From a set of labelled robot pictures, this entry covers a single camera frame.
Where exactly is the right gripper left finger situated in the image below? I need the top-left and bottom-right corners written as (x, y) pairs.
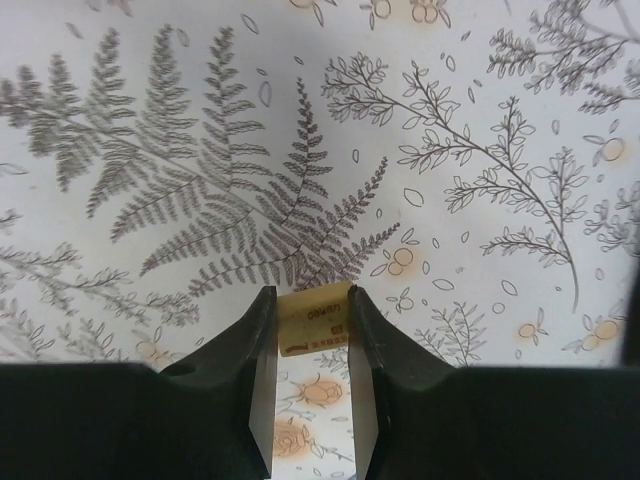
top-left (1, 286), bottom-right (277, 479)

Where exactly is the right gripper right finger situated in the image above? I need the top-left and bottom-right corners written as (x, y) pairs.
top-left (348, 286), bottom-right (639, 479)

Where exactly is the yellow eraser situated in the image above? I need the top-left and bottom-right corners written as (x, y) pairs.
top-left (276, 281), bottom-right (352, 357)

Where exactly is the floral table mat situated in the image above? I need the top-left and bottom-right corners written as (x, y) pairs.
top-left (1, 1), bottom-right (639, 479)

